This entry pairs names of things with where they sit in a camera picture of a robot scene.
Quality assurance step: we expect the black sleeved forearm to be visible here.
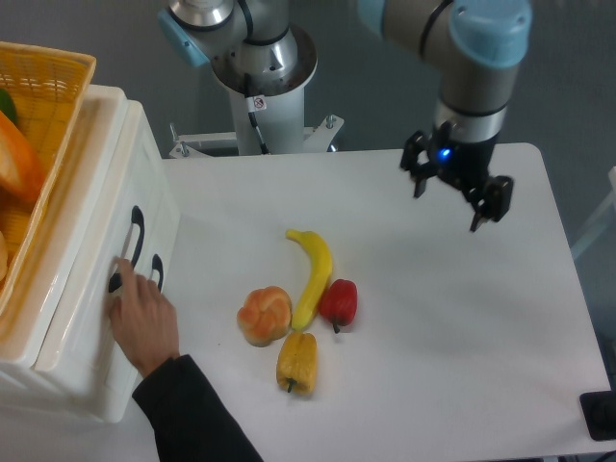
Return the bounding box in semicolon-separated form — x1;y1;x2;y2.
133;355;262;461

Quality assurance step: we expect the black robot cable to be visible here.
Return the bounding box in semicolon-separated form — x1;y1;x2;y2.
244;71;271;156

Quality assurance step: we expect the white drawer cabinet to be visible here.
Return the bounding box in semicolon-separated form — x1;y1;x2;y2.
0;84;182;424

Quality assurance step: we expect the person's hand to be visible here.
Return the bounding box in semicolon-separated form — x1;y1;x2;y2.
109;259;180;378

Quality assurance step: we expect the white drawer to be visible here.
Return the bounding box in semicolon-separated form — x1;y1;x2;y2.
35;101;180;396

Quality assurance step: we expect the yellow wicker basket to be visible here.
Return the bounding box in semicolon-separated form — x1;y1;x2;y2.
1;41;96;337

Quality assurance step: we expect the yellow bell pepper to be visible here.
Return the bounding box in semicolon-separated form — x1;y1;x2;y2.
276;331;318;396

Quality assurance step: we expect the round braided bread roll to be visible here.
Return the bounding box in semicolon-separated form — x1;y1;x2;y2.
236;286;292;347

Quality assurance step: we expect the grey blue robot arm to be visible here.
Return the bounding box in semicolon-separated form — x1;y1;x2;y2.
158;1;532;227

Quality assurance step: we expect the yellow banana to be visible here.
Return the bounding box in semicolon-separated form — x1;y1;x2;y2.
285;229;333;331

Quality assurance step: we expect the lower drawer black handle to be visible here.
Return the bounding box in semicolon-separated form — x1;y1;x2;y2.
151;253;165;293

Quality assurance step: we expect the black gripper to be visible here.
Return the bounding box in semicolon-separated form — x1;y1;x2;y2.
399;121;514;232

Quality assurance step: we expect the black device at table edge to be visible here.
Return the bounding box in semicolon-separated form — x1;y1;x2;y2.
579;391;616;442

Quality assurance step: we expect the green vegetable in basket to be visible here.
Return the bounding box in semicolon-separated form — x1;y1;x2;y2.
0;88;18;125

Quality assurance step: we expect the red bell pepper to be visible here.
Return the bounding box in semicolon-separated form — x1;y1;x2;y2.
319;279;358;334

